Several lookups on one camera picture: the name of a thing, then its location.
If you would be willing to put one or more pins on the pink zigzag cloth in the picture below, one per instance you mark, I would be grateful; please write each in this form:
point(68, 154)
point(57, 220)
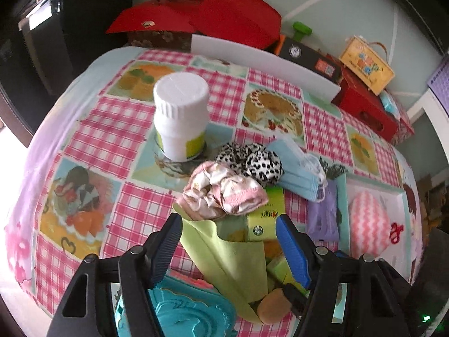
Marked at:
point(368, 224)

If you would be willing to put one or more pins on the purple perforated basket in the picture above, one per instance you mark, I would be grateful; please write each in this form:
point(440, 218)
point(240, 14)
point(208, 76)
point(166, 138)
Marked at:
point(440, 77)

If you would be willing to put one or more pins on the zebra print scrunchie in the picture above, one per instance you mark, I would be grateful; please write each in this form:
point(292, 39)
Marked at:
point(229, 158)

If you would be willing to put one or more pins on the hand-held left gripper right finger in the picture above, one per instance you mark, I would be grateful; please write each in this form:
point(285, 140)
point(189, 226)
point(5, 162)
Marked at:
point(293, 249)

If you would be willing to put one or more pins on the brown floral box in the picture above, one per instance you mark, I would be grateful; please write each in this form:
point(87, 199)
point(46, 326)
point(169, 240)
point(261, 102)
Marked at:
point(158, 39)

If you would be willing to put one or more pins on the green tissue packet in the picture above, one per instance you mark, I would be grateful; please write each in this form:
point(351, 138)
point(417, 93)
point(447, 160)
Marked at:
point(279, 268)

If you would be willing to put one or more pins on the red box with window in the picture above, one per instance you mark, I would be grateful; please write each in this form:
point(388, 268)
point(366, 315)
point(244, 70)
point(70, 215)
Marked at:
point(364, 108)

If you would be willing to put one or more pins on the black cabinet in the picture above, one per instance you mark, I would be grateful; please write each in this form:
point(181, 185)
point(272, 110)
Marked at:
point(63, 42)

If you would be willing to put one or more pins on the pile of cardboard boxes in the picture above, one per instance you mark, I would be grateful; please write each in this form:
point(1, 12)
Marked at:
point(433, 203)

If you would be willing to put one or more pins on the teal embossed plastic tray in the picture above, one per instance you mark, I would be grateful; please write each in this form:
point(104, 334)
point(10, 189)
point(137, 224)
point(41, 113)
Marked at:
point(189, 312)

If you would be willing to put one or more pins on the red toy figure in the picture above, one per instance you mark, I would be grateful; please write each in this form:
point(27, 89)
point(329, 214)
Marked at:
point(395, 233)

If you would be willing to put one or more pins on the leopard print scrunchie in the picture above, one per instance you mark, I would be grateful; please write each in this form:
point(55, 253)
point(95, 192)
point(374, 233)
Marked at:
point(266, 166)

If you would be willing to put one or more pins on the large red gift bag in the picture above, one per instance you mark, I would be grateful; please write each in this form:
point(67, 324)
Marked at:
point(235, 10)

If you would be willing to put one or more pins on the green tea box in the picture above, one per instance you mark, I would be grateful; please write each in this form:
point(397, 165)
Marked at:
point(263, 221)

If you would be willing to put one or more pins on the bundle of blue face masks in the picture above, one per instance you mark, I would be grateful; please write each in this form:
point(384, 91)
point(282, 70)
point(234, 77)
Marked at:
point(298, 172)

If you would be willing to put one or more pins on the black box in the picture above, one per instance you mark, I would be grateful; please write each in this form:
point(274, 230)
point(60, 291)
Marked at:
point(308, 58)

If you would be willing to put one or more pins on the pink satin scrunchie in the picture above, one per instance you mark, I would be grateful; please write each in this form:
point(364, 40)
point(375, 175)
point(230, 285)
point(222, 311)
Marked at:
point(217, 189)

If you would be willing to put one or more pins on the tan round wooden object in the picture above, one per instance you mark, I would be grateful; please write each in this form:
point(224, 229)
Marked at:
point(273, 307)

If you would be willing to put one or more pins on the red patterned tin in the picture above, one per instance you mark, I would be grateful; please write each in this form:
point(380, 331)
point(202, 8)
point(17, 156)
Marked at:
point(405, 126)

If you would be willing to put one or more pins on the white board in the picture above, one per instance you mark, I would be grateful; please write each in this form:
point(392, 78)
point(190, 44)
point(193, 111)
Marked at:
point(245, 58)

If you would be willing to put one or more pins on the purple packet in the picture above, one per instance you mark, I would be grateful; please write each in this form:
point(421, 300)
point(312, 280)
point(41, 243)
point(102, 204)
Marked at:
point(322, 214)

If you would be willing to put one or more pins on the white plastic bottle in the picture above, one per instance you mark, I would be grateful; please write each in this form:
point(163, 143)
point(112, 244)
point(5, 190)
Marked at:
point(179, 112)

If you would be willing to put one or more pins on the green dumbbell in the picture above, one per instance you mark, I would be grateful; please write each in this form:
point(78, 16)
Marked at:
point(301, 30)

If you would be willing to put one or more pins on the white desk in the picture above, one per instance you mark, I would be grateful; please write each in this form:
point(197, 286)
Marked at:
point(433, 112)

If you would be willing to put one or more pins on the blue wet wipes pack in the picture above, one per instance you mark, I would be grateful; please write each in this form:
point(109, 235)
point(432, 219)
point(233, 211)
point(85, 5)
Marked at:
point(390, 105)

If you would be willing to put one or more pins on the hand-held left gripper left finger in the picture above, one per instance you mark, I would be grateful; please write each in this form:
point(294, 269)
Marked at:
point(166, 249)

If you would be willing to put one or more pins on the light green cloth bag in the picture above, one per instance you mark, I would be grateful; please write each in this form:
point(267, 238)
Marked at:
point(231, 263)

